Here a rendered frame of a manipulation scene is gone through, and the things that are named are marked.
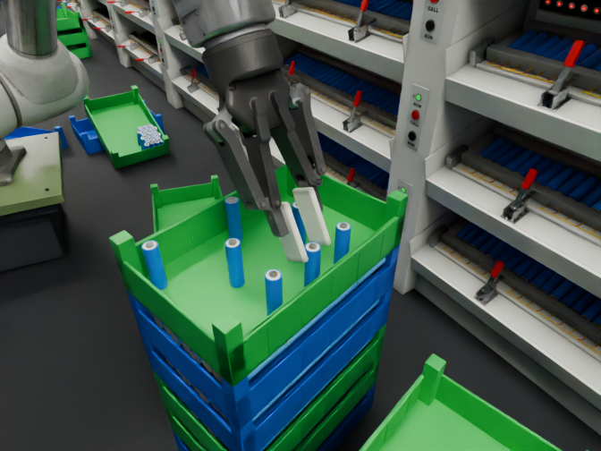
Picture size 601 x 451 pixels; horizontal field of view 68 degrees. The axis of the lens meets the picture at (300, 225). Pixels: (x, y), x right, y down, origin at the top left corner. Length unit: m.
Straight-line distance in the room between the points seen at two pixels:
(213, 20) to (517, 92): 0.51
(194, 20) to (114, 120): 1.44
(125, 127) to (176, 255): 1.28
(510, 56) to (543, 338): 0.50
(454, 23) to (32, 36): 0.87
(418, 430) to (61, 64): 1.08
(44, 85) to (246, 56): 0.87
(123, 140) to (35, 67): 0.63
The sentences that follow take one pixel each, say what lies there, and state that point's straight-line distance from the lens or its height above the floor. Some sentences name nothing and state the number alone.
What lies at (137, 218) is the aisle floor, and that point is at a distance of 1.42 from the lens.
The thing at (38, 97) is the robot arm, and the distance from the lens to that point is 1.28.
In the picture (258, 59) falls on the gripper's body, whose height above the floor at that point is 0.66.
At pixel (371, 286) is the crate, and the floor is 0.36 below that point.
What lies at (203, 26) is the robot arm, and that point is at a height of 0.69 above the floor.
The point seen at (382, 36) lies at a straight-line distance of 1.01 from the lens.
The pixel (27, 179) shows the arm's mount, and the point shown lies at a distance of 1.28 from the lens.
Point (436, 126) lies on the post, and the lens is 0.88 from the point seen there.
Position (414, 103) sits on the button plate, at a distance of 0.90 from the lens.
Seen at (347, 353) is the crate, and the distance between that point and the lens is 0.66.
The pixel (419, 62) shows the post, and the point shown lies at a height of 0.54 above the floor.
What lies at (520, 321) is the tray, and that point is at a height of 0.13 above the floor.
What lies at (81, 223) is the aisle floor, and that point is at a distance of 1.47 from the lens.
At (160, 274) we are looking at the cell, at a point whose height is 0.43.
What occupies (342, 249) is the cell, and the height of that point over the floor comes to 0.44.
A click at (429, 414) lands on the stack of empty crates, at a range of 0.65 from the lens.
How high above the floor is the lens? 0.79
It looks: 37 degrees down
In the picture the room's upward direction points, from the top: straight up
